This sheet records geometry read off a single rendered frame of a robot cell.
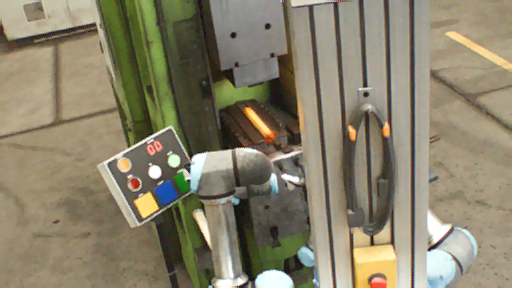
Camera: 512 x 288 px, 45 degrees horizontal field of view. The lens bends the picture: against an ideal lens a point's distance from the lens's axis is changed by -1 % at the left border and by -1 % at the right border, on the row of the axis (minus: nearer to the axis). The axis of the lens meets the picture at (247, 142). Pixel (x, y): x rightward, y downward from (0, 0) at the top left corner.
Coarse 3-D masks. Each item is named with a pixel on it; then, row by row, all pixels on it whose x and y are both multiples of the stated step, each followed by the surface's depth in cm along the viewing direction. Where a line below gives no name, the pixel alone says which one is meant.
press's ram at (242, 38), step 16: (208, 0) 245; (224, 0) 246; (240, 0) 249; (256, 0) 251; (272, 0) 253; (208, 16) 253; (224, 16) 249; (240, 16) 252; (256, 16) 254; (272, 16) 256; (208, 32) 261; (224, 32) 252; (240, 32) 255; (256, 32) 257; (272, 32) 259; (208, 48) 270; (224, 48) 255; (240, 48) 258; (256, 48) 260; (272, 48) 263; (224, 64) 258; (240, 64) 261
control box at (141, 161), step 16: (144, 144) 251; (160, 144) 255; (176, 144) 259; (112, 160) 242; (128, 160) 246; (144, 160) 250; (160, 160) 254; (112, 176) 241; (128, 176) 245; (144, 176) 248; (160, 176) 252; (112, 192) 247; (128, 192) 243; (144, 192) 247; (176, 192) 255; (128, 208) 243; (160, 208) 249
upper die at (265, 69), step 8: (272, 56) 265; (248, 64) 262; (256, 64) 263; (264, 64) 265; (272, 64) 266; (224, 72) 276; (232, 72) 263; (240, 72) 262; (248, 72) 264; (256, 72) 265; (264, 72) 266; (272, 72) 268; (232, 80) 266; (240, 80) 264; (248, 80) 265; (256, 80) 267; (264, 80) 268
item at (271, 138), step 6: (246, 108) 307; (252, 114) 300; (258, 120) 294; (258, 126) 291; (264, 126) 288; (264, 132) 284; (270, 132) 283; (270, 138) 278; (276, 138) 277; (276, 144) 272; (276, 150) 274
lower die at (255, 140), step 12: (228, 108) 313; (240, 108) 309; (252, 108) 308; (228, 120) 304; (240, 120) 300; (252, 120) 296; (264, 120) 297; (228, 132) 304; (252, 132) 289; (276, 132) 285; (240, 144) 286; (252, 144) 281; (264, 144) 282
